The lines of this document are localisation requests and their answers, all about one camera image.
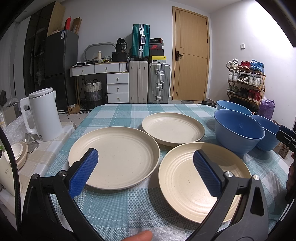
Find blue bowl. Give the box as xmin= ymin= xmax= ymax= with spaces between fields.
xmin=251 ymin=114 xmax=280 ymax=152
xmin=216 ymin=100 xmax=252 ymax=116
xmin=214 ymin=109 xmax=265 ymax=156

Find cream plate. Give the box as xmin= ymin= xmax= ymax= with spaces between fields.
xmin=159 ymin=142 xmax=251 ymax=223
xmin=142 ymin=113 xmax=205 ymax=147
xmin=68 ymin=126 xmax=160 ymax=190

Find right hand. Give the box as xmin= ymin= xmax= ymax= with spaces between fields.
xmin=286 ymin=163 xmax=295 ymax=191

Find left hand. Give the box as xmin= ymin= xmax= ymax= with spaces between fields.
xmin=122 ymin=230 xmax=153 ymax=241

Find purple plastic bag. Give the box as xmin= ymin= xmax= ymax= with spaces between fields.
xmin=257 ymin=96 xmax=275 ymax=120

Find beige plaid tablecloth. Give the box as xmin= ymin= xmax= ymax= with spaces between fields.
xmin=18 ymin=122 xmax=76 ymax=203

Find wooden shoe rack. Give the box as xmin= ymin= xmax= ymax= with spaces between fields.
xmin=226 ymin=58 xmax=266 ymax=105

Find stacked small cream dishes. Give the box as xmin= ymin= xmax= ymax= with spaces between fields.
xmin=11 ymin=142 xmax=28 ymax=170

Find teal plaid tablecloth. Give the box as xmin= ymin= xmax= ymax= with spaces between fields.
xmin=47 ymin=104 xmax=289 ymax=240

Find metal phone stand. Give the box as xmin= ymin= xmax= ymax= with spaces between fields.
xmin=24 ymin=133 xmax=40 ymax=153

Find white electric kettle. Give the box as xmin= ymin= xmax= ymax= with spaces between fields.
xmin=20 ymin=87 xmax=63 ymax=142

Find dotted floor rug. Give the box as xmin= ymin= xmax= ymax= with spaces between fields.
xmin=58 ymin=110 xmax=90 ymax=126

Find wooden door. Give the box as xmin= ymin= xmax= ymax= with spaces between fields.
xmin=171 ymin=6 xmax=210 ymax=101

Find small cardboard box on floor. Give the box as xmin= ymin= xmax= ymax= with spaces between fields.
xmin=67 ymin=104 xmax=80 ymax=114

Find silver suitcase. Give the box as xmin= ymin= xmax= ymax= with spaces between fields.
xmin=147 ymin=63 xmax=171 ymax=103

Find woven laundry basket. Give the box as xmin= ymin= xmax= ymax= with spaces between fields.
xmin=83 ymin=79 xmax=102 ymax=109

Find stack of shoe boxes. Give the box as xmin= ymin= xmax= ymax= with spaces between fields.
xmin=149 ymin=38 xmax=167 ymax=63

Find beige suitcase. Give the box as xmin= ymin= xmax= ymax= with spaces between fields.
xmin=129 ymin=61 xmax=149 ymax=103

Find white desk with drawers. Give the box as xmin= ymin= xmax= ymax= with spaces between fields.
xmin=70 ymin=62 xmax=129 ymax=104

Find black refrigerator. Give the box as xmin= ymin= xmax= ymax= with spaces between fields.
xmin=45 ymin=30 xmax=79 ymax=110

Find teal suitcase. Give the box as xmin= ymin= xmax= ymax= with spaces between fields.
xmin=130 ymin=24 xmax=150 ymax=59

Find oval mirror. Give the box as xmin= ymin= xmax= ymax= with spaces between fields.
xmin=83 ymin=42 xmax=116 ymax=60

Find black bag on desk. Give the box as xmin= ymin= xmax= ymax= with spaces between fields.
xmin=112 ymin=38 xmax=127 ymax=62

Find black cable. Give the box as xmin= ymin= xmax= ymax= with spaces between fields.
xmin=0 ymin=127 xmax=23 ymax=232

